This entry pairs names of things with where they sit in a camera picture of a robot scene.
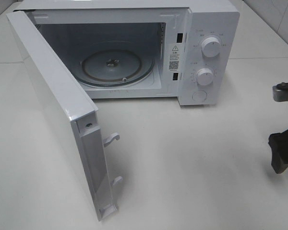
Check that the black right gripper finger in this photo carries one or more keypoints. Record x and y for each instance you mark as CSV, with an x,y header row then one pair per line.
x,y
279,147
280,92

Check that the round white door button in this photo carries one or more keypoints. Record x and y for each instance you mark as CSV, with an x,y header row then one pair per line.
x,y
199,96

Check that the white microwave door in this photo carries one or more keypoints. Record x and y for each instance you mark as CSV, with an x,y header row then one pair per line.
x,y
70,113

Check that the lower white microwave knob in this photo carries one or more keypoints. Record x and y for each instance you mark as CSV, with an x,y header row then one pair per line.
x,y
204,76

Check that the white microwave knob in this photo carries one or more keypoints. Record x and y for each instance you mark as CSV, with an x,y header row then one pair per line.
x,y
204,76
210,46

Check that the upper white microwave knob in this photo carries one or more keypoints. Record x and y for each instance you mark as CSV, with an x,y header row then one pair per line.
x,y
210,46

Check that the white microwave oven body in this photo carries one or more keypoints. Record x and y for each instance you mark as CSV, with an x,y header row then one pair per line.
x,y
170,30

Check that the glass microwave turntable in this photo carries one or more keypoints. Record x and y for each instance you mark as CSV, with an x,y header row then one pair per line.
x,y
112,64

